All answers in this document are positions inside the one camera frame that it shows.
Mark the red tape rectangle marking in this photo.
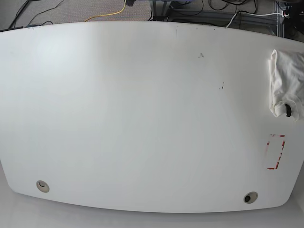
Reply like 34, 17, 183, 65
264, 134, 286, 170

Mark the table cable grommet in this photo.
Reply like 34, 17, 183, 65
243, 191, 258, 204
36, 180, 50, 193

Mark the right table cable grommet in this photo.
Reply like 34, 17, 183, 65
243, 191, 258, 204

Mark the left table cable grommet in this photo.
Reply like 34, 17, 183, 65
36, 180, 50, 193

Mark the white printed t-shirt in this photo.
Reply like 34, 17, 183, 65
268, 49, 304, 121

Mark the white cable on floor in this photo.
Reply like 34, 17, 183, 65
225, 11, 283, 29

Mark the yellow cable on floor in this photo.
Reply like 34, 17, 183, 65
85, 0, 126, 22

